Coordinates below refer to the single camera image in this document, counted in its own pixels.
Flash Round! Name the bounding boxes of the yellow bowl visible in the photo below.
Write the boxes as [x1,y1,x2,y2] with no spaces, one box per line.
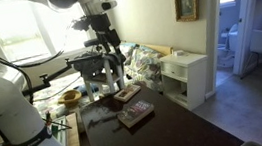
[56,88,85,109]

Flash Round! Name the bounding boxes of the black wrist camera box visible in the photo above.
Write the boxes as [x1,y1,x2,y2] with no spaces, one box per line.
[70,16,93,33]

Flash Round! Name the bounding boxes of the wooden base board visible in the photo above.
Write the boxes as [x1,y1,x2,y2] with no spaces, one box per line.
[62,112,81,146]

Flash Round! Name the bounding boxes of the white nightstand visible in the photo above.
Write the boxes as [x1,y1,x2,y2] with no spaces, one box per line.
[158,49,214,114]

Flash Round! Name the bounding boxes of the dark purple paperback novel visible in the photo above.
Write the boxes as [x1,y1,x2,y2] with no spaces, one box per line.
[115,97,157,130]

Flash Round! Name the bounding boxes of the small white box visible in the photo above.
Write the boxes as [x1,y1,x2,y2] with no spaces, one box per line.
[172,49,187,58]

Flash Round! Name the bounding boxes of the white door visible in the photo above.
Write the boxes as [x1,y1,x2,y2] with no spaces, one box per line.
[224,0,262,76]

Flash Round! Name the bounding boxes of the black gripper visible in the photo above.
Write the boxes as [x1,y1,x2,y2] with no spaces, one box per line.
[89,11,123,56]

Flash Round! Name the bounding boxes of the large bright window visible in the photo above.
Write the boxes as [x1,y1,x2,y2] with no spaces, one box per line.
[0,0,96,68]

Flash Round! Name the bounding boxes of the black stereo camera bar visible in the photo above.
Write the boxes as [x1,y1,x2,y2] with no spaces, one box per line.
[83,38,100,48]

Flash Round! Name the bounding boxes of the white cover paperback novel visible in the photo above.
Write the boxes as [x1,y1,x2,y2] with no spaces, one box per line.
[112,83,143,104]

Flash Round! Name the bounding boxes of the dark blue cloth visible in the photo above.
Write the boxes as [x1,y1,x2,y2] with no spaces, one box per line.
[73,82,101,98]

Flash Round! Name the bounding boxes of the white toilet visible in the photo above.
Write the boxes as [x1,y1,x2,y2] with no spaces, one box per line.
[214,23,244,70]

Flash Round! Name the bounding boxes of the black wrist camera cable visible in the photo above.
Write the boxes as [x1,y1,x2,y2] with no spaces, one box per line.
[0,25,71,100]

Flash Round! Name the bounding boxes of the red black clamp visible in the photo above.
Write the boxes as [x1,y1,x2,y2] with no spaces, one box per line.
[41,107,73,134]

